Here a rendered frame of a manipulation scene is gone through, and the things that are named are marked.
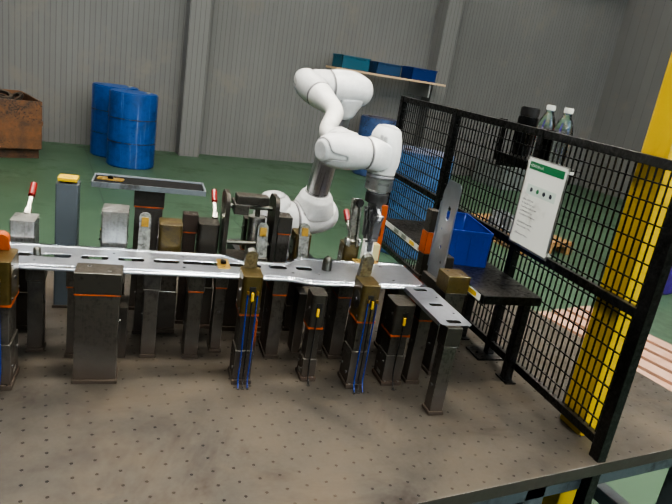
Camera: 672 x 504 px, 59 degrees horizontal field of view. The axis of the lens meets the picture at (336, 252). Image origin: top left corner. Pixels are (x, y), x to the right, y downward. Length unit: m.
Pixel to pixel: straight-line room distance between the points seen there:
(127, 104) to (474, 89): 6.56
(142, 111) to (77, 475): 6.78
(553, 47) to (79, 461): 12.23
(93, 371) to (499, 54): 11.01
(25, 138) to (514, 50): 8.57
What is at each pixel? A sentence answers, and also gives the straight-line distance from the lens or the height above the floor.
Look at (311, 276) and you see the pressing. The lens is 1.91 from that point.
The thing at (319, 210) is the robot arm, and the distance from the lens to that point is 2.62.
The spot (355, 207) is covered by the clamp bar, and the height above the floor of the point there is 1.18.
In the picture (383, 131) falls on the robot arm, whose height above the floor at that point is 1.47.
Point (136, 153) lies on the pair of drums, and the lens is 8.09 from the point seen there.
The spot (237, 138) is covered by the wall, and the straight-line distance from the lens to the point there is 9.94.
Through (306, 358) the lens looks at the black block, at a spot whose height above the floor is 0.77.
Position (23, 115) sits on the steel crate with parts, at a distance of 8.11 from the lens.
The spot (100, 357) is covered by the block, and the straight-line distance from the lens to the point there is 1.80.
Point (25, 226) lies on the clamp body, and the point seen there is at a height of 1.04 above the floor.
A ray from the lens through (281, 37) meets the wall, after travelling 10.02.
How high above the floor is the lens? 1.64
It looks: 17 degrees down
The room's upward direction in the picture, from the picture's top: 9 degrees clockwise
